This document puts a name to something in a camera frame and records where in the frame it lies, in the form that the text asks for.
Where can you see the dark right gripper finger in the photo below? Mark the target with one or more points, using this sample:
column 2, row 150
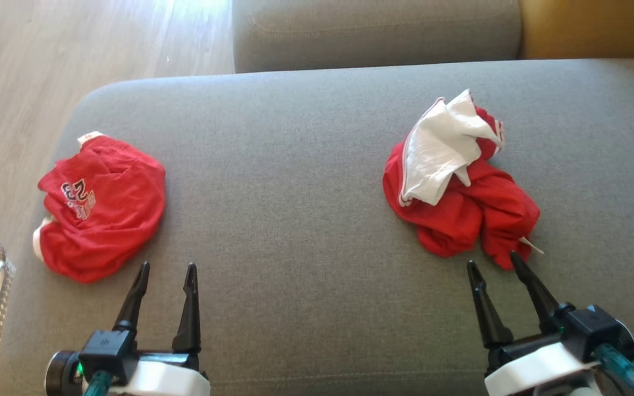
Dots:
column 537, row 300
column 490, row 324

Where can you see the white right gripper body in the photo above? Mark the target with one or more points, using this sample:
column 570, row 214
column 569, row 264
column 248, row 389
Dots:
column 537, row 368

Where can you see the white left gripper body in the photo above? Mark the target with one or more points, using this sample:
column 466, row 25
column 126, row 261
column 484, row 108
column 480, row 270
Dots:
column 168, row 382

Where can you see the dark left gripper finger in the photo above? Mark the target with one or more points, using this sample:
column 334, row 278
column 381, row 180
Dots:
column 135, row 300
column 189, row 324

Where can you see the red jersey with number print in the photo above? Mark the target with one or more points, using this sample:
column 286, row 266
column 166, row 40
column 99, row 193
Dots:
column 108, row 214

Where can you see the red white-striped pants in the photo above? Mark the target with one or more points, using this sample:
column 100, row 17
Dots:
column 460, row 209

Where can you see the grey sofa seat cushion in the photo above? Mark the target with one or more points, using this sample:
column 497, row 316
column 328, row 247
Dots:
column 295, row 192

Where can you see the yellow sofa cushion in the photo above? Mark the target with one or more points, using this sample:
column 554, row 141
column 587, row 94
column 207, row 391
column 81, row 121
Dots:
column 597, row 27

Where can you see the grey sofa back cushion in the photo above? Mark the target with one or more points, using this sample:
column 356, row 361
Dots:
column 377, row 33

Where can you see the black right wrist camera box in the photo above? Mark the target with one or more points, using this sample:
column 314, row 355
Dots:
column 586, row 330

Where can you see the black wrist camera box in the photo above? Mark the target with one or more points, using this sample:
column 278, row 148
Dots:
column 586, row 330
column 105, row 352

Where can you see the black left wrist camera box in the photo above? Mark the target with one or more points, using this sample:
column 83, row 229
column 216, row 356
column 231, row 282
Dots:
column 105, row 352

